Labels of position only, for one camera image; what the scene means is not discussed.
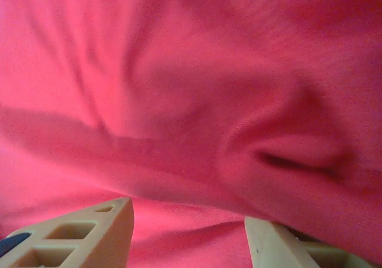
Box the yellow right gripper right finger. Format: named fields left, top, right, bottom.
left=244, top=215, right=374, bottom=268

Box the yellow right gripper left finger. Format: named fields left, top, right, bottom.
left=0, top=196, right=134, bottom=268

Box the red t-shirt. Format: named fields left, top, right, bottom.
left=0, top=0, right=382, bottom=268

